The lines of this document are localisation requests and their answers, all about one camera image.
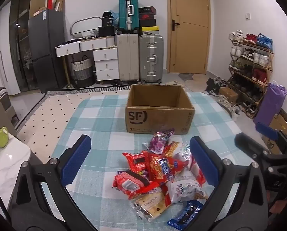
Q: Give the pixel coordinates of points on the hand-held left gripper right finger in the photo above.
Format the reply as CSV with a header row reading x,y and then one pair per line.
x,y
203,163

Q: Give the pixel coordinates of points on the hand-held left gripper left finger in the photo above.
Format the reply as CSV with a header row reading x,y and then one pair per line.
x,y
77,158

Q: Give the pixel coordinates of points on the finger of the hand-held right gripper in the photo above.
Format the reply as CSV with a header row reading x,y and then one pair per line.
x,y
247,143
266,128

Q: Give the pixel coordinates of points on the pile of snack packets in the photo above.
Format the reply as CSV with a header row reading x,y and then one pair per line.
x,y
162,168

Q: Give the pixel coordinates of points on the purple snack bag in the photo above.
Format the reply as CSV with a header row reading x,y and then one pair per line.
x,y
158,144

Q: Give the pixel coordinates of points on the red black-striped snack bag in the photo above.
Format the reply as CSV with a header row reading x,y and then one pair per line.
x,y
133,160

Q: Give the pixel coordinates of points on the brown cardboard box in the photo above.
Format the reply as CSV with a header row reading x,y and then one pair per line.
x,y
158,120

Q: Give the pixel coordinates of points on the cat print cardboard box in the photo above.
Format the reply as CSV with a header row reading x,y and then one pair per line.
x,y
281,125

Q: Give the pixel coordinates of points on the small brown box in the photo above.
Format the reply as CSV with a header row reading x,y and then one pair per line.
x,y
228,93

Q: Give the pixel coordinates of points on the dotted beige rug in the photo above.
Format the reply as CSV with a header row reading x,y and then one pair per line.
x,y
49,115

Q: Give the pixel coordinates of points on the wooden shoe rack with shoes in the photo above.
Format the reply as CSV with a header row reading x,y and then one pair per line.
x,y
259,74

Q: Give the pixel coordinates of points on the bamboo shoe rack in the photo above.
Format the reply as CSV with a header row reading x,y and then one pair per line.
x,y
269,63

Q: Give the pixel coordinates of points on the heap of worn shoes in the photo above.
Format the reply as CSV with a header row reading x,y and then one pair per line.
x,y
215,84

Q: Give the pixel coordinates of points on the white marble table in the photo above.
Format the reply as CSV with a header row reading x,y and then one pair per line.
x,y
6,163

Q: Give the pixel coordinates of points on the beige floor mat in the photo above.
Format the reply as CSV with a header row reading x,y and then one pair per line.
x,y
198,84

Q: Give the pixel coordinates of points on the green mug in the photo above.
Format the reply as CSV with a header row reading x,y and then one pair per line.
x,y
1,138

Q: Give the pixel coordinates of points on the woven laundry basket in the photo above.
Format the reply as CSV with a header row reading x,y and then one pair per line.
x,y
82,73

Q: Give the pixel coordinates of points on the beige slipper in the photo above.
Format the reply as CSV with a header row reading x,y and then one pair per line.
x,y
173,83

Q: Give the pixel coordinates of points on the grey fur mat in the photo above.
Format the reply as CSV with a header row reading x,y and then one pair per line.
x,y
185,77

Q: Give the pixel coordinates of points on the white drawer desk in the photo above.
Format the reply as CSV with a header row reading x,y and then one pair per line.
x,y
105,65

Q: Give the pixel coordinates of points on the black refrigerator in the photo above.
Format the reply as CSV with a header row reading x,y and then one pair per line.
x,y
47,53

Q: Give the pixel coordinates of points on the beige suitcase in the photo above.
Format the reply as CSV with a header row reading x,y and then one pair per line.
x,y
127,57

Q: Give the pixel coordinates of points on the silver suitcase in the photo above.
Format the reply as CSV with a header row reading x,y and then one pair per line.
x,y
150,60

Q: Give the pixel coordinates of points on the wooden door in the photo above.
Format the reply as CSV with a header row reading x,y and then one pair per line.
x,y
189,41

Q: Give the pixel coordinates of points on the white wardrobe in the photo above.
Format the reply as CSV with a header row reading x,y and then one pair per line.
x,y
4,53

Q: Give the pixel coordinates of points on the dark glass cabinet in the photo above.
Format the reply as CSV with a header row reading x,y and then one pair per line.
x,y
20,41

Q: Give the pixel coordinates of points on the black bag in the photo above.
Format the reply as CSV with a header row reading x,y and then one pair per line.
x,y
107,20

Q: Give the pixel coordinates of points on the blue plastic bag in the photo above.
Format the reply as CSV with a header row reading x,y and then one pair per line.
x,y
115,16

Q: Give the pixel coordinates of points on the flat cardboard box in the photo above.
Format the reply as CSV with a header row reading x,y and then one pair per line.
x,y
40,10

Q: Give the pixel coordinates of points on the teal suitcase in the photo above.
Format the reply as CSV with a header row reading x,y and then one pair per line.
x,y
123,12

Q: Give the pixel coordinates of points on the red logo shoe box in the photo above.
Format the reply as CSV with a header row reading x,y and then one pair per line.
x,y
147,16

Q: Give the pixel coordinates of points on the white wall switch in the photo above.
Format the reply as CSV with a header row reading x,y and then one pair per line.
x,y
247,16

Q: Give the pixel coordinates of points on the oval metal mirror frame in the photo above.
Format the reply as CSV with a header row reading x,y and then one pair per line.
x,y
85,18

